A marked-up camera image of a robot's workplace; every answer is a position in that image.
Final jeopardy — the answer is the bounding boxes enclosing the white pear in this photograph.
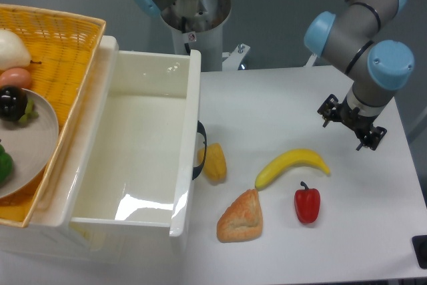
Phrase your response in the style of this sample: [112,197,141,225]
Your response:
[1,29,41,71]

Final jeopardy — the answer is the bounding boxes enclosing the white drawer cabinet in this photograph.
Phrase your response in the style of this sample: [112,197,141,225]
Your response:
[1,36,192,269]

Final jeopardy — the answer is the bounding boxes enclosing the yellow wicker basket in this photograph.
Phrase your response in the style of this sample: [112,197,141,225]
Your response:
[1,4,106,228]

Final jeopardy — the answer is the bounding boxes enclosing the yellow bell pepper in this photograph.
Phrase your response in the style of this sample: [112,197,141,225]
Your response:
[196,143,227,184]

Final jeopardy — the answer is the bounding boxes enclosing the green bell pepper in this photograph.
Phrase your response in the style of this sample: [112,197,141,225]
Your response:
[0,145,13,184]

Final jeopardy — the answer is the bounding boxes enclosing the white open drawer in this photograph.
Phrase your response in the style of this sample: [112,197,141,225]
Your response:
[68,49,202,238]

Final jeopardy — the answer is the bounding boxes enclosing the black drawer handle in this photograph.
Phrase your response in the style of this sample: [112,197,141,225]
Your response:
[191,120,208,181]

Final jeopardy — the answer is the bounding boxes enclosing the triangular bread pastry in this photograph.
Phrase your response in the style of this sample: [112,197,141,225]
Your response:
[216,189,264,243]

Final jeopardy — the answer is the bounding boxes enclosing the grey plate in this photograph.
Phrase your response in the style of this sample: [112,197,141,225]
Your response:
[1,89,59,198]

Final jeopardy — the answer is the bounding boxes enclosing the yellow banana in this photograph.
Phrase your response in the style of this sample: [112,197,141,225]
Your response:
[254,148,330,190]

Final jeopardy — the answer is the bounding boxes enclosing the black object at table edge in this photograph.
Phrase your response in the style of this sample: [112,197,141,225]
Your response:
[412,235,427,269]

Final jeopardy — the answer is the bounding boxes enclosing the red bell pepper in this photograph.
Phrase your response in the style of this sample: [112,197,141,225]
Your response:
[294,182,321,224]

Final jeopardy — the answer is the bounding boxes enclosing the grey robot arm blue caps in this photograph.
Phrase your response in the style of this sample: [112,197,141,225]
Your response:
[134,0,414,150]

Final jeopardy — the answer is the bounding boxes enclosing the pink egg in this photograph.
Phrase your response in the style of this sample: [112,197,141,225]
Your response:
[0,67,32,89]

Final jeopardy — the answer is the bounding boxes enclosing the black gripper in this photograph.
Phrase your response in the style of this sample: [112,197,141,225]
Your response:
[317,94,387,151]

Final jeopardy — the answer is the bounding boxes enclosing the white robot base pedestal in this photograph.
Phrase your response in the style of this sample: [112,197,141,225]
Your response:
[161,0,250,72]

